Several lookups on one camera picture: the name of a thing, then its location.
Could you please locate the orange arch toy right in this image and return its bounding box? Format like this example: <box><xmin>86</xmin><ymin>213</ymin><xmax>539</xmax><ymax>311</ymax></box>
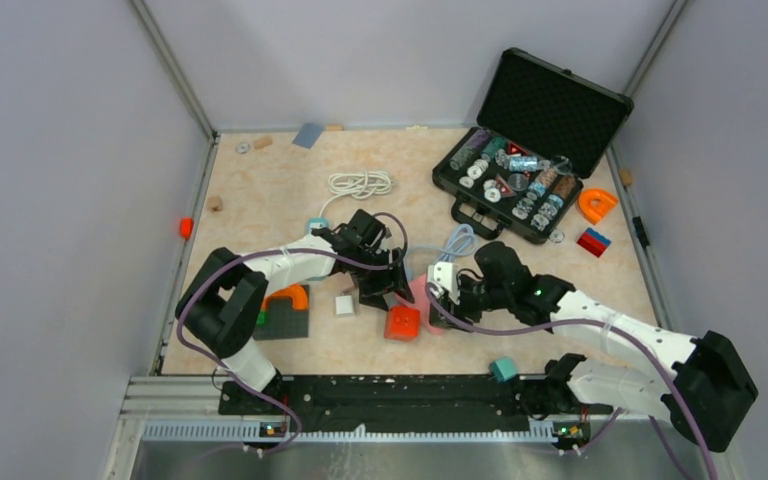
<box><xmin>577</xmin><ymin>188</ymin><xmax>619</xmax><ymax>225</ymax></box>

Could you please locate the black open case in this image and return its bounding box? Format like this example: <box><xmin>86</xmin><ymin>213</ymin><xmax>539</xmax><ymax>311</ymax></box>
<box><xmin>432</xmin><ymin>48</ymin><xmax>634</xmax><ymax>244</ymax></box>

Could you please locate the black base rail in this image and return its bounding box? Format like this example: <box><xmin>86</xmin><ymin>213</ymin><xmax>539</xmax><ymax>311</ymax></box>
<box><xmin>218</xmin><ymin>374</ymin><xmax>613</xmax><ymax>433</ymax></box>

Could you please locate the teal power strip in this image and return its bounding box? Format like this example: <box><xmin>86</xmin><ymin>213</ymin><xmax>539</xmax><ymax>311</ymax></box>
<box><xmin>304</xmin><ymin>217</ymin><xmax>334</xmax><ymax>284</ymax></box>

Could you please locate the wooden block right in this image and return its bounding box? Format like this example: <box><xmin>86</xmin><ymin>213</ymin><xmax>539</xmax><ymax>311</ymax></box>
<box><xmin>619</xmin><ymin>168</ymin><xmax>633</xmax><ymax>187</ymax></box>

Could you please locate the white coiled cable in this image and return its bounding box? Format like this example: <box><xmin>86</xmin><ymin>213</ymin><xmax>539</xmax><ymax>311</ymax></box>
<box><xmin>317</xmin><ymin>170</ymin><xmax>395</xmax><ymax>220</ymax></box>

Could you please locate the teal small plug adapter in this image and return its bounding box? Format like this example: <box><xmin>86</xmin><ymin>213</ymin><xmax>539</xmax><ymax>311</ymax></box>
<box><xmin>489</xmin><ymin>357</ymin><xmax>518</xmax><ymax>383</ymax></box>

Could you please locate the red cube socket adapter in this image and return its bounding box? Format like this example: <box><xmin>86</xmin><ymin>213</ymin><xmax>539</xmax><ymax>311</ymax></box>
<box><xmin>383</xmin><ymin>305</ymin><xmax>420</xmax><ymax>342</ymax></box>

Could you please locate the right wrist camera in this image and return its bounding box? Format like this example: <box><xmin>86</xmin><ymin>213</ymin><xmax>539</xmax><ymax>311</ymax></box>
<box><xmin>426</xmin><ymin>261</ymin><xmax>460</xmax><ymax>305</ymax></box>

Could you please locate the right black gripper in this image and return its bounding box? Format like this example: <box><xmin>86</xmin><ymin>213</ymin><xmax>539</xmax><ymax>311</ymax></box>
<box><xmin>440</xmin><ymin>273</ymin><xmax>512</xmax><ymax>330</ymax></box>

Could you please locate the small white charger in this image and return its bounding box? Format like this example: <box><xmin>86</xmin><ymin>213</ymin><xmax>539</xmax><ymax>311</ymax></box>
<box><xmin>334</xmin><ymin>295</ymin><xmax>356</xmax><ymax>317</ymax></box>

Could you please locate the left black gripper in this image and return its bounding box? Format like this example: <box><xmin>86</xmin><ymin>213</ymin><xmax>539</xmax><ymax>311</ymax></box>
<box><xmin>349</xmin><ymin>247</ymin><xmax>412</xmax><ymax>311</ymax></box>

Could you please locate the red blue brick stack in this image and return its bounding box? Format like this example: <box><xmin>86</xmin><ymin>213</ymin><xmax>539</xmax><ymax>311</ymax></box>
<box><xmin>576</xmin><ymin>228</ymin><xmax>612</xmax><ymax>258</ymax></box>

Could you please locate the red orange clip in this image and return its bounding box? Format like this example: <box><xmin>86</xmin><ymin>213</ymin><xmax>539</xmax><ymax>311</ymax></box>
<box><xmin>178</xmin><ymin>217</ymin><xmax>195</xmax><ymax>240</ymax></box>

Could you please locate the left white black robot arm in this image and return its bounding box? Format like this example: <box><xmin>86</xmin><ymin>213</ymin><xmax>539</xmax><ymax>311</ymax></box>
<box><xmin>174</xmin><ymin>209</ymin><xmax>413</xmax><ymax>414</ymax></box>

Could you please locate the dark grey building baseplate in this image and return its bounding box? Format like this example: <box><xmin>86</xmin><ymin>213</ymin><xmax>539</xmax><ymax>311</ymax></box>
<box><xmin>253</xmin><ymin>299</ymin><xmax>309</xmax><ymax>341</ymax></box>

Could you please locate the metal washer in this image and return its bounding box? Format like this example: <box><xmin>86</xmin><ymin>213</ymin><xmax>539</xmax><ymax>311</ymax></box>
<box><xmin>235</xmin><ymin>142</ymin><xmax>251</xmax><ymax>154</ymax></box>

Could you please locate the wooden block top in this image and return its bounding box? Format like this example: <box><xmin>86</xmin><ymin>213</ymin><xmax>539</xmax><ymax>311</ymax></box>
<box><xmin>252</xmin><ymin>135</ymin><xmax>274</xmax><ymax>150</ymax></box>

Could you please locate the pink triangular power strip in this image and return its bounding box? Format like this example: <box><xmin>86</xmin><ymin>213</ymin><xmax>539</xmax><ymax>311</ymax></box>
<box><xmin>406</xmin><ymin>274</ymin><xmax>445</xmax><ymax>335</ymax></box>

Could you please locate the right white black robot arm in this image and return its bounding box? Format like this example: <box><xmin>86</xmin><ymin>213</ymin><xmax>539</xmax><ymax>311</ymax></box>
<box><xmin>425</xmin><ymin>241</ymin><xmax>758</xmax><ymax>453</ymax></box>

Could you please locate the orange arch block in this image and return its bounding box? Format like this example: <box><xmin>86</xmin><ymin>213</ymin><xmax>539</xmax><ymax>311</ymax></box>
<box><xmin>260</xmin><ymin>284</ymin><xmax>309</xmax><ymax>311</ymax></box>

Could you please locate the wooden block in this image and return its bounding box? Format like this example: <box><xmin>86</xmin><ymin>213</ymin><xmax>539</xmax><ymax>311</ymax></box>
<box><xmin>252</xmin><ymin>135</ymin><xmax>274</xmax><ymax>150</ymax></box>
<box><xmin>206</xmin><ymin>196</ymin><xmax>224</xmax><ymax>212</ymax></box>
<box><xmin>619</xmin><ymin>168</ymin><xmax>633</xmax><ymax>187</ymax></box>

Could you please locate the wooden block left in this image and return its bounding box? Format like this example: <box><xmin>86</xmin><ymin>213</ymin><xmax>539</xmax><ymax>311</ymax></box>
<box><xmin>206</xmin><ymin>196</ymin><xmax>224</xmax><ymax>212</ymax></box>

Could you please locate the grey blue card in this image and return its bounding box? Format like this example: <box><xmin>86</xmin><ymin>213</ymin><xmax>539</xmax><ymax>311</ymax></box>
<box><xmin>292</xmin><ymin>123</ymin><xmax>325</xmax><ymax>149</ymax></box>

